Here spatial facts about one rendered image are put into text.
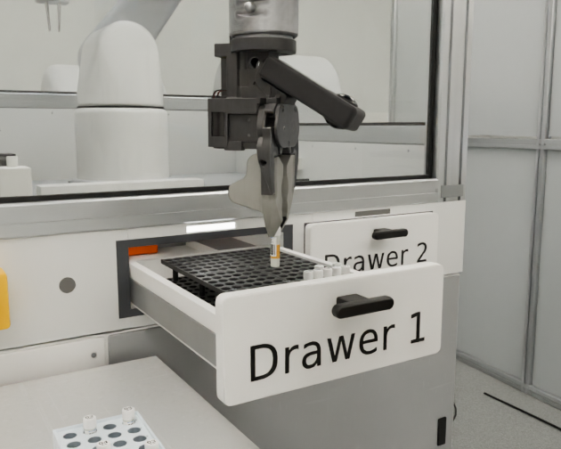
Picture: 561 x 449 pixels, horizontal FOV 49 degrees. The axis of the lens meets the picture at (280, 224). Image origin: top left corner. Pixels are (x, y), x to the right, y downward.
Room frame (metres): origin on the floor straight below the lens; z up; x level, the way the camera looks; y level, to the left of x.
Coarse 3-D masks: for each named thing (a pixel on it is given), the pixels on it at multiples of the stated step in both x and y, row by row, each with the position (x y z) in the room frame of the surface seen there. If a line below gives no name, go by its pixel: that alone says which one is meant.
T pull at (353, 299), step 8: (344, 296) 0.63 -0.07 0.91; (352, 296) 0.63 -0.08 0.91; (360, 296) 0.63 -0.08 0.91; (384, 296) 0.63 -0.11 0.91; (336, 304) 0.60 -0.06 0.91; (344, 304) 0.60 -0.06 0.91; (352, 304) 0.60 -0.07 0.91; (360, 304) 0.61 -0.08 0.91; (368, 304) 0.61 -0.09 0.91; (376, 304) 0.62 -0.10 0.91; (384, 304) 0.62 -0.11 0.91; (392, 304) 0.63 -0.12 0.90; (336, 312) 0.59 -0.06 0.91; (344, 312) 0.59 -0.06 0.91; (352, 312) 0.60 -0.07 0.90; (360, 312) 0.61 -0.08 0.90; (368, 312) 0.61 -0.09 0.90
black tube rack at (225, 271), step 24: (168, 264) 0.84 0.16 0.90; (192, 264) 0.84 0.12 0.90; (216, 264) 0.84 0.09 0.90; (240, 264) 0.84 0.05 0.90; (264, 264) 0.85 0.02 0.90; (288, 264) 0.84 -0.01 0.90; (312, 264) 0.84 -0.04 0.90; (192, 288) 0.82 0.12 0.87; (216, 288) 0.71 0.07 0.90; (240, 288) 0.71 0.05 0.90
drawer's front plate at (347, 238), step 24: (384, 216) 1.10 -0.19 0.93; (408, 216) 1.11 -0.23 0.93; (432, 216) 1.14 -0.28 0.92; (312, 240) 1.00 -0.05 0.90; (336, 240) 1.03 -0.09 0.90; (360, 240) 1.06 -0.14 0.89; (384, 240) 1.08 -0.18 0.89; (408, 240) 1.11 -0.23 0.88; (432, 240) 1.15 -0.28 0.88; (360, 264) 1.06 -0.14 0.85; (384, 264) 1.09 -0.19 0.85; (408, 264) 1.11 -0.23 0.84
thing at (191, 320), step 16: (176, 256) 0.92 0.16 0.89; (304, 256) 0.92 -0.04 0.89; (144, 272) 0.82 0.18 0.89; (160, 272) 0.90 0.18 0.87; (352, 272) 0.82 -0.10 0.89; (144, 288) 0.81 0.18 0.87; (160, 288) 0.76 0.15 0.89; (176, 288) 0.73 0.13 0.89; (144, 304) 0.81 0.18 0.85; (160, 304) 0.76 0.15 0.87; (176, 304) 0.72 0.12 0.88; (192, 304) 0.68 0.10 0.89; (208, 304) 0.66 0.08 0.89; (160, 320) 0.76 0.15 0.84; (176, 320) 0.71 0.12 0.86; (192, 320) 0.67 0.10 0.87; (208, 320) 0.64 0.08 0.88; (176, 336) 0.71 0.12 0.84; (192, 336) 0.67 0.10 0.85; (208, 336) 0.63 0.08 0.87; (208, 352) 0.63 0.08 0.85
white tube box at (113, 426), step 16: (112, 416) 0.59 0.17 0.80; (64, 432) 0.56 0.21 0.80; (80, 432) 0.56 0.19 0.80; (96, 432) 0.56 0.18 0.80; (112, 432) 0.56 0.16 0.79; (128, 432) 0.57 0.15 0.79; (144, 432) 0.56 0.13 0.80; (64, 448) 0.53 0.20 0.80; (80, 448) 0.53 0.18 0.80; (112, 448) 0.53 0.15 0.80; (128, 448) 0.53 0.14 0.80; (144, 448) 0.54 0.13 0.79; (160, 448) 0.53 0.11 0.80
